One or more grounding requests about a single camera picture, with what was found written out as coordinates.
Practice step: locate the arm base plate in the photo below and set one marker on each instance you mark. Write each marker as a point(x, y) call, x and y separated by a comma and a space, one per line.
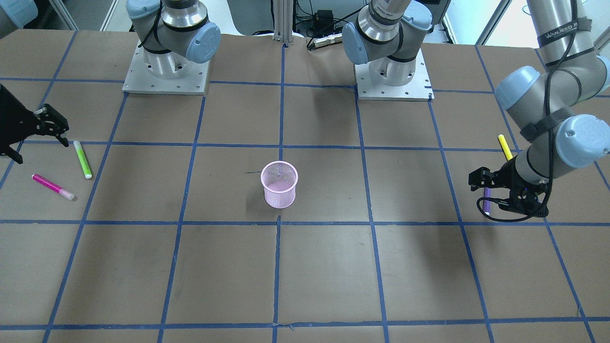
point(165, 74)
point(388, 80)

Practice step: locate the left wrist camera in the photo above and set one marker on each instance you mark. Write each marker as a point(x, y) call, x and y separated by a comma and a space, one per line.
point(525, 202)

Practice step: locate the purple pen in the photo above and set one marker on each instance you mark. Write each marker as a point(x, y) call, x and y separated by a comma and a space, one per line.
point(486, 204)

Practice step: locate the aluminium frame post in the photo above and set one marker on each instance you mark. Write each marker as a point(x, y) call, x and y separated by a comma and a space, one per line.
point(283, 11)

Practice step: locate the pink pen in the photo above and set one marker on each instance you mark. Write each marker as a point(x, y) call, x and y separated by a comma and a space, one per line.
point(54, 187)

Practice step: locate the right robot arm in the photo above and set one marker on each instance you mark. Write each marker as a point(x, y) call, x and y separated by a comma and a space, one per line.
point(175, 36)

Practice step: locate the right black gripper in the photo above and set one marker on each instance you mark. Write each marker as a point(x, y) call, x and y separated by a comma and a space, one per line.
point(20, 125)

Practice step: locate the pink mesh cup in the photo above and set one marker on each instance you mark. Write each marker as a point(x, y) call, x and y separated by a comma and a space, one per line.
point(279, 180)

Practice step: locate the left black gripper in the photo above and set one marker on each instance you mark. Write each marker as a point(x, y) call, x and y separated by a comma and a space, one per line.
point(507, 176)

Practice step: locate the green pen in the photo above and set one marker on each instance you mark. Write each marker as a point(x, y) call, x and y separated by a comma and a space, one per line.
point(84, 162)

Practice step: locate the yellow pen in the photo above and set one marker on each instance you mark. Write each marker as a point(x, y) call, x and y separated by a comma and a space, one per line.
point(505, 147)

